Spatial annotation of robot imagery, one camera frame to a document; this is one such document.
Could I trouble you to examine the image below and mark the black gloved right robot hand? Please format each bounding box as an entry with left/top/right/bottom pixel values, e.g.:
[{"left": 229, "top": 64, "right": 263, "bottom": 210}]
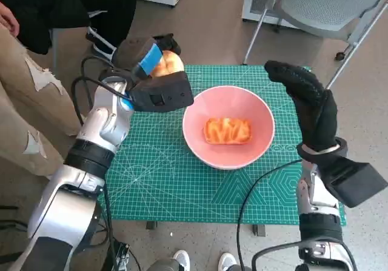
[{"left": 264, "top": 60, "right": 338, "bottom": 153}]

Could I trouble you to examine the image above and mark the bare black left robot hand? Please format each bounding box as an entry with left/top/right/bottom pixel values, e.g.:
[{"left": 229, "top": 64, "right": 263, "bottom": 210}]
[{"left": 111, "top": 33, "right": 182, "bottom": 81}]

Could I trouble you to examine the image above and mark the round toy bread bun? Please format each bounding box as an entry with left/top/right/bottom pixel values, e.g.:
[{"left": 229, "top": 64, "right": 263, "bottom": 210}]
[{"left": 151, "top": 50, "right": 185, "bottom": 78}]

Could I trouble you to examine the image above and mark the pink bowl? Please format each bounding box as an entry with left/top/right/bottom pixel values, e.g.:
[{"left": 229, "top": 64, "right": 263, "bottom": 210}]
[{"left": 182, "top": 85, "right": 276, "bottom": 170}]

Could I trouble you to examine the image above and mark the rectangular braided toy bread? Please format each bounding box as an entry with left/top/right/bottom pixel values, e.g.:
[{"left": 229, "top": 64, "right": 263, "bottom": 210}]
[{"left": 202, "top": 116, "right": 253, "bottom": 146}]

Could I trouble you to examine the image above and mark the seated person in black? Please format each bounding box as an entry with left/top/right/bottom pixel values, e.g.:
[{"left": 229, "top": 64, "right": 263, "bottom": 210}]
[{"left": 0, "top": 0, "right": 138, "bottom": 64}]

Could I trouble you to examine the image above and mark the grey mesh chair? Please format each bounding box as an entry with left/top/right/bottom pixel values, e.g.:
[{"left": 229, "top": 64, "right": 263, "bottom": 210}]
[{"left": 242, "top": 0, "right": 388, "bottom": 90}]

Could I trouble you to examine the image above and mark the white cabinet with mesh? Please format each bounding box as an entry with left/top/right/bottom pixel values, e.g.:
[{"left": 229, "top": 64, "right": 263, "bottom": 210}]
[{"left": 241, "top": 0, "right": 304, "bottom": 28}]

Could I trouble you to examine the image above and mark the green cutting mat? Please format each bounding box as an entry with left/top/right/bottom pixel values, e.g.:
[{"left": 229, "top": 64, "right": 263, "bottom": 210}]
[{"left": 98, "top": 64, "right": 347, "bottom": 226}]

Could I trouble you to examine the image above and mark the person in beige trousers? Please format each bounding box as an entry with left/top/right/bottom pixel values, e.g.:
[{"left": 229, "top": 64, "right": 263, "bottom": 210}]
[{"left": 0, "top": 22, "right": 82, "bottom": 178}]

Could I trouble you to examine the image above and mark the person's hand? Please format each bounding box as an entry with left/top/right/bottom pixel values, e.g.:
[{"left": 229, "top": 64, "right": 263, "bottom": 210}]
[{"left": 0, "top": 1, "right": 21, "bottom": 37}]

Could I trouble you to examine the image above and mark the white shoe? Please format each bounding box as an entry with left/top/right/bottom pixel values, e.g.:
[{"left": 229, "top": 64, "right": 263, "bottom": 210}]
[
  {"left": 218, "top": 252, "right": 237, "bottom": 271},
  {"left": 172, "top": 249, "right": 191, "bottom": 271}
]

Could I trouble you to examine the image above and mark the black electronic box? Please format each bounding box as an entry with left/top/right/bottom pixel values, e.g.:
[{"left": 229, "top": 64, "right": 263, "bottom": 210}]
[{"left": 107, "top": 240, "right": 132, "bottom": 271}]

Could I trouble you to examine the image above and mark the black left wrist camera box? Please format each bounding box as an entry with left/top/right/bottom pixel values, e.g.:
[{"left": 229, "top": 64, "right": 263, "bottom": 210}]
[{"left": 129, "top": 70, "right": 195, "bottom": 113}]

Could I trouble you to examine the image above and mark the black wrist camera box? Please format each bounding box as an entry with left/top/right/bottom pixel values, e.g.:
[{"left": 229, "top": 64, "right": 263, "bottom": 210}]
[
  {"left": 129, "top": 70, "right": 195, "bottom": 113},
  {"left": 316, "top": 154, "right": 388, "bottom": 209}
]

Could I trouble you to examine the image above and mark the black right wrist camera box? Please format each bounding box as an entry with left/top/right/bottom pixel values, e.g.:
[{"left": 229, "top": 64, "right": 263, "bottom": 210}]
[{"left": 316, "top": 154, "right": 388, "bottom": 209}]

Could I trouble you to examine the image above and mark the metal frame chair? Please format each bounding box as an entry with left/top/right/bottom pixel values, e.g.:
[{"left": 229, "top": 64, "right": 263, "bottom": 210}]
[{"left": 50, "top": 8, "right": 118, "bottom": 69}]

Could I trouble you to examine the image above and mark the long black cable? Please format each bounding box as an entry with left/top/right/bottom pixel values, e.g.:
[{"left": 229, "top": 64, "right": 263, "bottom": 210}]
[{"left": 236, "top": 158, "right": 303, "bottom": 271}]

